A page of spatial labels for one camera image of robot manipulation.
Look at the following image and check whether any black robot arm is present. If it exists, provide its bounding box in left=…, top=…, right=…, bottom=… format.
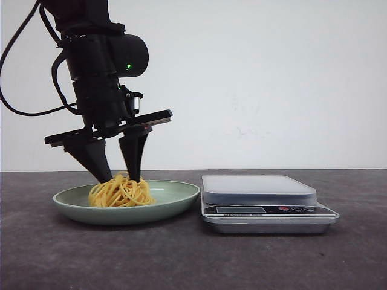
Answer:
left=39, top=1, right=172, bottom=183

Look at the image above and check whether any silver digital kitchen scale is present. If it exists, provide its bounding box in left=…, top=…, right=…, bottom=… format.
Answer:
left=201, top=175, right=340, bottom=234

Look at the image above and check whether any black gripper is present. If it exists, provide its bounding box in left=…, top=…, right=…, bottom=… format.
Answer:
left=45, top=78, right=172, bottom=183

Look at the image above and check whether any green shallow plate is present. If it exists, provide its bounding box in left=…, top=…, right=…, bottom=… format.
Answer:
left=53, top=179, right=201, bottom=227

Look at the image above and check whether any yellow vermicelli noodle bundle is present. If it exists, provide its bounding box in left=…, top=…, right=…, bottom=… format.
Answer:
left=88, top=172, right=156, bottom=208

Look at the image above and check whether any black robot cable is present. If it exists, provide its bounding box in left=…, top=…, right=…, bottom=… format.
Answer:
left=0, top=0, right=80, bottom=117

